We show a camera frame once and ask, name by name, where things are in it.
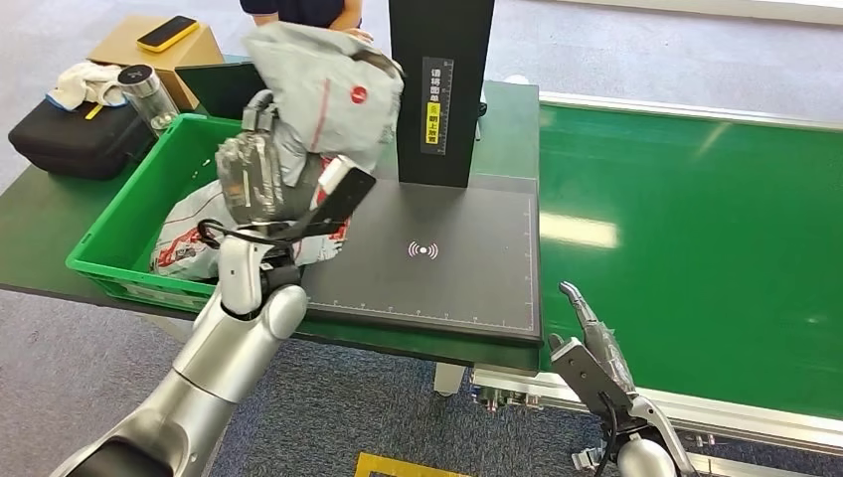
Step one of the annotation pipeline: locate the brown cardboard box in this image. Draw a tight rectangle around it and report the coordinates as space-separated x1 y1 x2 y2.
85 14 226 110

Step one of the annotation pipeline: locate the black-yellow label on scanner column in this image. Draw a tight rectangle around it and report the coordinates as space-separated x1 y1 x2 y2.
421 57 457 157

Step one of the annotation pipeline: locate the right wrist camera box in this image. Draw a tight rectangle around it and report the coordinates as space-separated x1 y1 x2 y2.
550 337 637 422

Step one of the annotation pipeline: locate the yellow floor tape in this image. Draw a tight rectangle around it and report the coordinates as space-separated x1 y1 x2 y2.
353 451 475 477

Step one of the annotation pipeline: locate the white cloth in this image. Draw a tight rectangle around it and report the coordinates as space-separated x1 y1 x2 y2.
44 61 133 112

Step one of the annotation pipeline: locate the person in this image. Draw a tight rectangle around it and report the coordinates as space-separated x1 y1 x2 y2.
239 0 377 44

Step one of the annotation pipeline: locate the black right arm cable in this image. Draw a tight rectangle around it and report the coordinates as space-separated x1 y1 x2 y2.
600 394 625 477

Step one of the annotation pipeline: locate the black laptop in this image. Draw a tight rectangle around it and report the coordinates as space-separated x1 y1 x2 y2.
174 61 268 121

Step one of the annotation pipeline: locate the black inbound scanner machine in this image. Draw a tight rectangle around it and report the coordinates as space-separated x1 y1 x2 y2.
299 0 544 347

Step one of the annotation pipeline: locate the green conveyor belt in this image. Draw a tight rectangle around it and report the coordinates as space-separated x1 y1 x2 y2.
538 103 843 422

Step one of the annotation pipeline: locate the yellow smartphone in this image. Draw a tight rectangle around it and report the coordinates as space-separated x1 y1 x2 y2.
136 15 200 54

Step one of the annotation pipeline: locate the clear bottle black lid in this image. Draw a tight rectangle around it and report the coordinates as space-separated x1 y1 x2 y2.
116 64 181 138

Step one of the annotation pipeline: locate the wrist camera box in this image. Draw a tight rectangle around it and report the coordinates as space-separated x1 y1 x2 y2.
550 337 637 422
262 155 378 241

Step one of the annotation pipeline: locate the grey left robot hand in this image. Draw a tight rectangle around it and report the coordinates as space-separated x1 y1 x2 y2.
216 90 287 226

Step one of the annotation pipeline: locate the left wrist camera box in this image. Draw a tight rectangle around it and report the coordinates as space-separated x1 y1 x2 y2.
262 155 378 241

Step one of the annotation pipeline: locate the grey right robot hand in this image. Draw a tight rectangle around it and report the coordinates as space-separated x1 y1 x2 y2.
548 281 637 397

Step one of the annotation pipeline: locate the green plastic crate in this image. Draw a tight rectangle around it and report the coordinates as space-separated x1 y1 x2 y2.
66 112 317 314

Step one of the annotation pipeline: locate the black zip case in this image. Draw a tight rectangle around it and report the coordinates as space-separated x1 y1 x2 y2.
7 96 156 182

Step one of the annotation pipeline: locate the white red-printed mailer package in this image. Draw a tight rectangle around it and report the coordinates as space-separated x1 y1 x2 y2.
149 179 354 281

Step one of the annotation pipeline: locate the grey mailer package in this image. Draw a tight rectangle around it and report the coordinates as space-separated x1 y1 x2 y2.
242 21 406 199

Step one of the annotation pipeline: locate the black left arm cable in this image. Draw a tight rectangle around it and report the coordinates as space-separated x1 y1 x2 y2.
196 219 294 250

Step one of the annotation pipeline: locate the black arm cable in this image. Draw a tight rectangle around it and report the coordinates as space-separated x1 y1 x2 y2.
196 219 294 250
600 394 625 477

